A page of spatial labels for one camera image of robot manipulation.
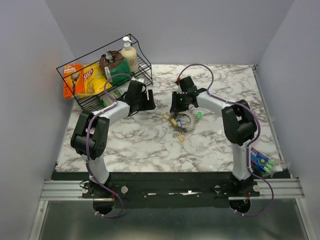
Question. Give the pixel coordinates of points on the yellow key tag with key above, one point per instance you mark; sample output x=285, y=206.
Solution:
x=179, y=137

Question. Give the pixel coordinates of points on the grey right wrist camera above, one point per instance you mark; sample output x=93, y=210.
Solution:
x=179, y=90

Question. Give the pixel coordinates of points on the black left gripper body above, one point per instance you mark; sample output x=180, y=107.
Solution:
x=142, y=101

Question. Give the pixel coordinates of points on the white green snack pouch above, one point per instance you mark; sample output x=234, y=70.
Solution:
x=118, y=92

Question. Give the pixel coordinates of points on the cream lotion pump bottle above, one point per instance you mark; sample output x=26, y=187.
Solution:
x=130, y=54

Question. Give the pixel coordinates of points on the blue key tag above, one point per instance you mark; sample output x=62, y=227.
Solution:
x=179, y=123

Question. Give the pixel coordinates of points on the black wire rack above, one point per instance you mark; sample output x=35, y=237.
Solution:
x=93, y=103

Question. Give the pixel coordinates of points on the yellow chips bag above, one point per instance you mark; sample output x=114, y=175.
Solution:
x=93, y=80

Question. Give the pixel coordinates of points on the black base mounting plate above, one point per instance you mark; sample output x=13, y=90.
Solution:
x=164, y=190

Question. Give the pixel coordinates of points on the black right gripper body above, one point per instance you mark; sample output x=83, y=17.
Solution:
x=184, y=104

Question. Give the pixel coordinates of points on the green key tag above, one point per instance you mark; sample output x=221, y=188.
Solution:
x=199, y=115

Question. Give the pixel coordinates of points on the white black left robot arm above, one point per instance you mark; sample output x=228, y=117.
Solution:
x=90, y=135

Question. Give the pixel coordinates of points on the green brown bag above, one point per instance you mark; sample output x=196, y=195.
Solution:
x=113, y=63

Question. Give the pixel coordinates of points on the blue green toothbrush pack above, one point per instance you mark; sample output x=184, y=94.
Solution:
x=261, y=164

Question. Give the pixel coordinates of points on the orange razor package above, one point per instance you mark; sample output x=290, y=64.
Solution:
x=73, y=80

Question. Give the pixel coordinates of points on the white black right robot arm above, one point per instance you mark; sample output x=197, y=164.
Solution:
x=239, y=124

